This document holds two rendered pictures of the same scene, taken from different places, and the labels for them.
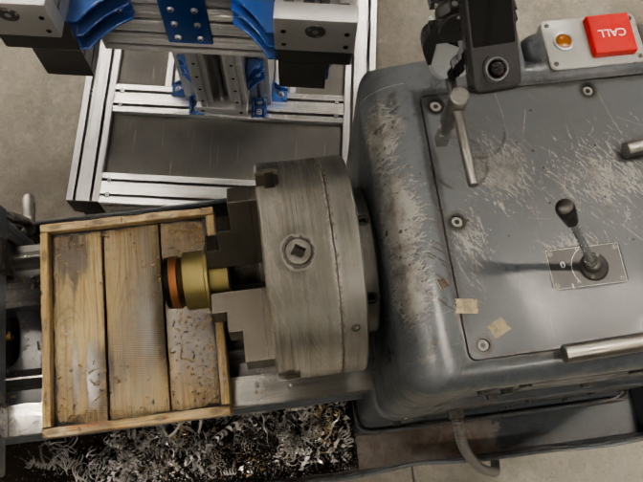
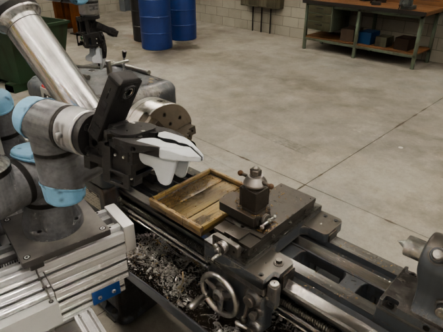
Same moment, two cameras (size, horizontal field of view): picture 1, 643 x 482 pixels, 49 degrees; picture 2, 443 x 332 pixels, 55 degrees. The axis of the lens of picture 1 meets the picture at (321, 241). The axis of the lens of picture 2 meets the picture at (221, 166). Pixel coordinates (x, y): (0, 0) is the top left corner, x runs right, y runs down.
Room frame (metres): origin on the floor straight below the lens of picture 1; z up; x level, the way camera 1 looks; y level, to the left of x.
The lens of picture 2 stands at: (1.00, 1.55, 1.83)
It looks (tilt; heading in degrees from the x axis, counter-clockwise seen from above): 28 degrees down; 236
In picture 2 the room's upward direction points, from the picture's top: straight up
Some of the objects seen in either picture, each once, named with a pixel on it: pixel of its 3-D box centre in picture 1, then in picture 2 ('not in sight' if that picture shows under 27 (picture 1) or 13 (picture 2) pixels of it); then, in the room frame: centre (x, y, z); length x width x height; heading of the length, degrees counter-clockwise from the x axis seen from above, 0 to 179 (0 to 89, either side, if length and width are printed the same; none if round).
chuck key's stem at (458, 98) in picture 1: (449, 120); (109, 74); (0.40, -0.14, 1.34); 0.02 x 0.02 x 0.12
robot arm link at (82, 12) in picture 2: not in sight; (89, 9); (0.46, -0.12, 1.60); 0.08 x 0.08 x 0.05
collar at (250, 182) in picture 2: not in sight; (255, 179); (0.23, 0.63, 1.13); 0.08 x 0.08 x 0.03
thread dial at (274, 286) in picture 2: not in sight; (273, 294); (0.31, 0.84, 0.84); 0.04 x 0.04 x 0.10; 13
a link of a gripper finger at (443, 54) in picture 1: (435, 42); (97, 59); (0.46, -0.10, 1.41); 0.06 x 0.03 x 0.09; 14
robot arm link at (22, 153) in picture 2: not in sight; (39, 170); (0.85, 0.55, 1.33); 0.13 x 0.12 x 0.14; 24
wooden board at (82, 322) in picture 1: (134, 317); (206, 198); (0.22, 0.30, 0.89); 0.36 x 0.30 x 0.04; 13
